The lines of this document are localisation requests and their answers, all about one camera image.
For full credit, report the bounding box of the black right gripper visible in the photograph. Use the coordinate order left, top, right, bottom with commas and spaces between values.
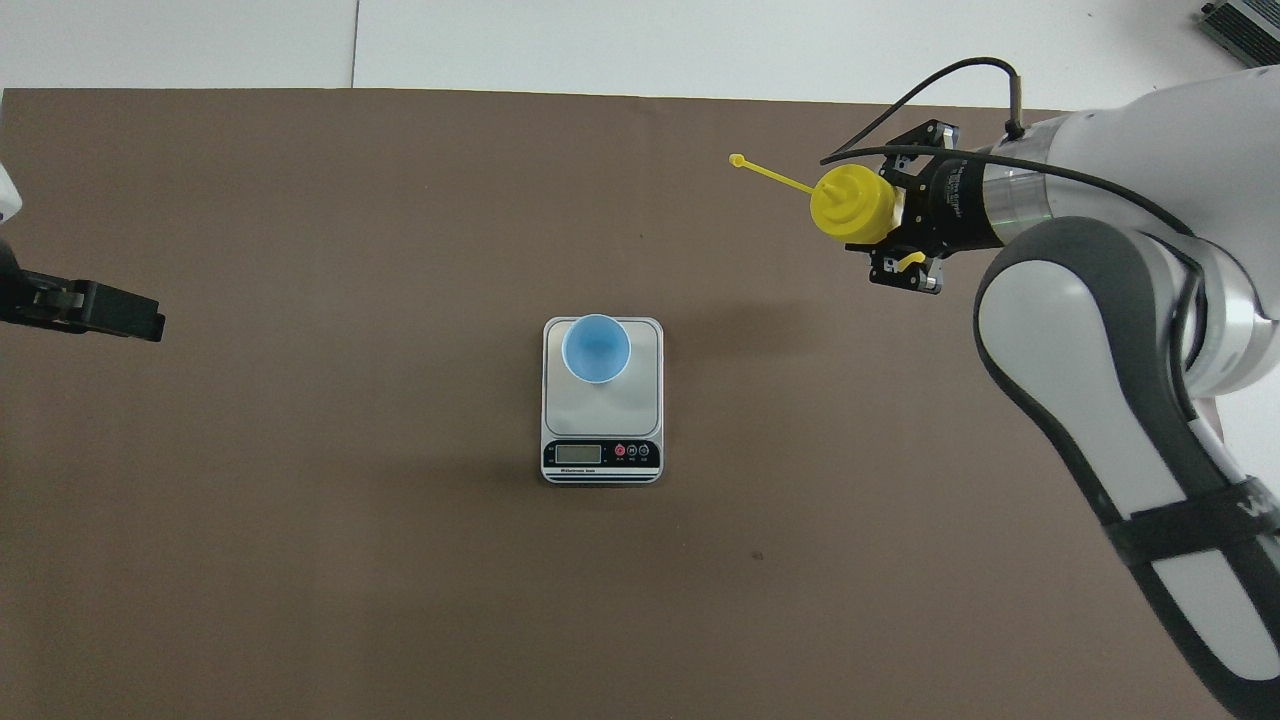
866, 118, 1005, 295

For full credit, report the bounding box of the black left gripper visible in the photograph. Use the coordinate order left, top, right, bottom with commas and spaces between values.
0, 240, 167, 345

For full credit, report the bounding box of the yellow squeeze bottle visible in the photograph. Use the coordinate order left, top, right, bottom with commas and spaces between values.
730, 153, 926, 273

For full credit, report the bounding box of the light blue plastic cup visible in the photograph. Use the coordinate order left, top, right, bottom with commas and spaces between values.
561, 313, 632, 385

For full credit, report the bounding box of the silver digital kitchen scale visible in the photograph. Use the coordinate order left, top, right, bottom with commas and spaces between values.
541, 316, 665, 486

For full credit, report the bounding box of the grey ribbed metal device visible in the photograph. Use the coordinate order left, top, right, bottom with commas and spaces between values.
1200, 0, 1280, 69

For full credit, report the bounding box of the brown paper table mat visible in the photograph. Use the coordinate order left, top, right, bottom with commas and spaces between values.
0, 88, 1256, 720

